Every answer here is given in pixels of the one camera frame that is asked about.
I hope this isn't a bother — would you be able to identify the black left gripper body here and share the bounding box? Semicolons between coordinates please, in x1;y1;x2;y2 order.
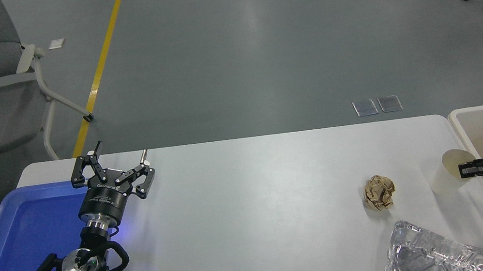
72;166;138;228

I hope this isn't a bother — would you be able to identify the white paper cup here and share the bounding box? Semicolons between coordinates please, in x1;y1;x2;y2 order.
425;146;481;196

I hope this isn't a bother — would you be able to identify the crumpled silver foil tray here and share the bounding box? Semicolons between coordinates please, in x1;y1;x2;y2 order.
374;207;483;271

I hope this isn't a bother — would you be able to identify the crumpled tan paper ball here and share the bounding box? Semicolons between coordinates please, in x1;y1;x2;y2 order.
360;173;399;214

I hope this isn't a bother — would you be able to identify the clear floor plate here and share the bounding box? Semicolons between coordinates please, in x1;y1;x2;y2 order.
352;98;379;118
377;94;404;114

